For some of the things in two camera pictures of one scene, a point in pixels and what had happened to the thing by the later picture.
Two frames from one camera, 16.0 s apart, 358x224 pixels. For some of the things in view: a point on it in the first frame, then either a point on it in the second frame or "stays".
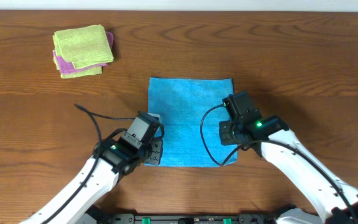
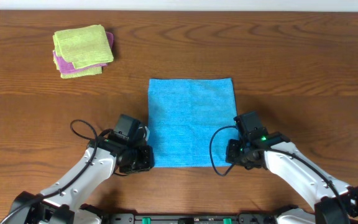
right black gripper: x=225 y=139 → x=230 y=155
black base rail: x=148 y=218 stays
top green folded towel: x=83 y=46 stays
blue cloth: x=190 y=110 stays
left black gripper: x=155 y=158 → x=147 y=163
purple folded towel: x=66 y=66 stays
